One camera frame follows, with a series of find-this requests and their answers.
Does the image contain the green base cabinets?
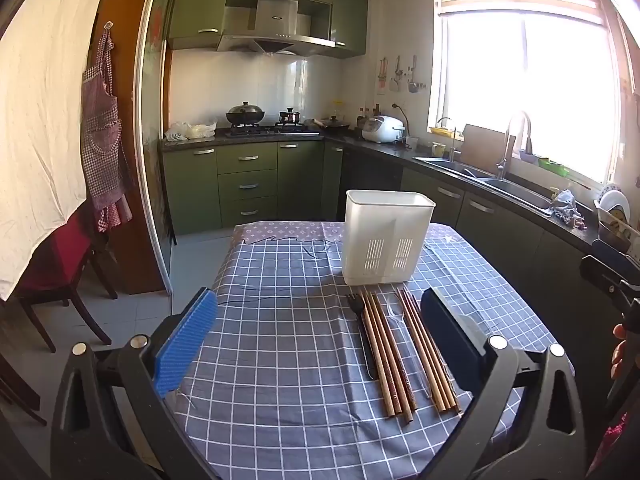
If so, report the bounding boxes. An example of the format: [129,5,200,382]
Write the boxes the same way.
[161,140,611,331]

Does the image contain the white plastic utensil holder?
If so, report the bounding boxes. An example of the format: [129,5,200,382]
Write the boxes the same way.
[341,189,437,286]

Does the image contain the tall steel faucet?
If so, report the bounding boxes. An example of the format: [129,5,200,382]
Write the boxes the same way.
[496,111,533,181]

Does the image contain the hanging kitchen tools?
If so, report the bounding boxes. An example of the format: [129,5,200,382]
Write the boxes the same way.
[377,55,426,95]

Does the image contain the gas stove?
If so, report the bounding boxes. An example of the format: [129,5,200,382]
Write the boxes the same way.
[225,124,321,138]

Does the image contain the red cushioned wooden chair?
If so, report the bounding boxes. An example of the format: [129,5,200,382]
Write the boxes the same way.
[15,205,121,353]

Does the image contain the red checkered apron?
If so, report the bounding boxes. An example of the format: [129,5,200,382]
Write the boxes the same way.
[81,27,133,233]

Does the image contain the black wok with lid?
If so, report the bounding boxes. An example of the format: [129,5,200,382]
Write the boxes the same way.
[226,101,267,127]

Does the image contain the wooden cutting board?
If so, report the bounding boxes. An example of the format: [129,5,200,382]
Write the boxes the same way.
[460,124,505,173]

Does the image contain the dark wooden chair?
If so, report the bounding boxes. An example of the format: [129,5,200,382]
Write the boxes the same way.
[0,350,48,426]

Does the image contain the white plastic bags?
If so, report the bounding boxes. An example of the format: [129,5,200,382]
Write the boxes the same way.
[165,120,218,142]

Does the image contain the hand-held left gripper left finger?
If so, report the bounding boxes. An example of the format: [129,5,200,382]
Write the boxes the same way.
[50,287,221,480]

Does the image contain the glass sliding door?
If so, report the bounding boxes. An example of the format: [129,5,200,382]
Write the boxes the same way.
[132,0,176,301]

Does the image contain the steel range hood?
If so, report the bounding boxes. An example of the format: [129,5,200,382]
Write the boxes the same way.
[216,0,337,56]

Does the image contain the crumpled dish rag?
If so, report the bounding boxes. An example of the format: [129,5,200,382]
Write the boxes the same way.
[550,189,583,228]

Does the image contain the person's right forearm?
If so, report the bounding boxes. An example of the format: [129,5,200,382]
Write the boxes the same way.
[587,410,632,478]

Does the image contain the dish rack with plates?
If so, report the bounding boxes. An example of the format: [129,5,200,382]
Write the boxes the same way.
[594,184,632,253]

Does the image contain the small steel faucet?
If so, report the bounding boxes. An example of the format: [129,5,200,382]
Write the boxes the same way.
[437,117,458,161]

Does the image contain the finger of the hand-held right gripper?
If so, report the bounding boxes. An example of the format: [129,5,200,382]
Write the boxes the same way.
[593,239,640,282]
[580,254,640,307]

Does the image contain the person's right hand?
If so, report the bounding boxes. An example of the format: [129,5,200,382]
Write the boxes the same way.
[610,321,633,381]

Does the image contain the green wall cabinets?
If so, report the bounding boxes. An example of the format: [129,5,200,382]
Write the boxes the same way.
[167,0,371,59]

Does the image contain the steel kitchen sink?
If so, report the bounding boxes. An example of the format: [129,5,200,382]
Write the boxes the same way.
[415,156,556,211]

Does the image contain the green tray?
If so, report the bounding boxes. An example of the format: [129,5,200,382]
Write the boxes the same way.
[537,156,570,177]

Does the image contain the black plastic fork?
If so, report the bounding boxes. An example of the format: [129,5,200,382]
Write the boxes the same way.
[346,294,379,381]

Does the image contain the white hanging sheet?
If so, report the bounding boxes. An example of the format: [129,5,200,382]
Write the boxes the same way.
[0,0,118,301]

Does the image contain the kitchen window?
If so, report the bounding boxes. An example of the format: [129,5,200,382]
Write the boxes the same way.
[427,0,632,186]

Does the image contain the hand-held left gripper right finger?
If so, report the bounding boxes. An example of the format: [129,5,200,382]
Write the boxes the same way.
[420,287,588,480]

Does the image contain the blue checkered tablecloth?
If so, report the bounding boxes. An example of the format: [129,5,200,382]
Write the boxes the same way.
[170,220,576,480]

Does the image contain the white rice cooker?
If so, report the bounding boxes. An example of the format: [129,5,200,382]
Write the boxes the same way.
[361,115,407,143]

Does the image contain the black kitchen countertop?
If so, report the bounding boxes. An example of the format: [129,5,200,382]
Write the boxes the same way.
[160,127,601,246]

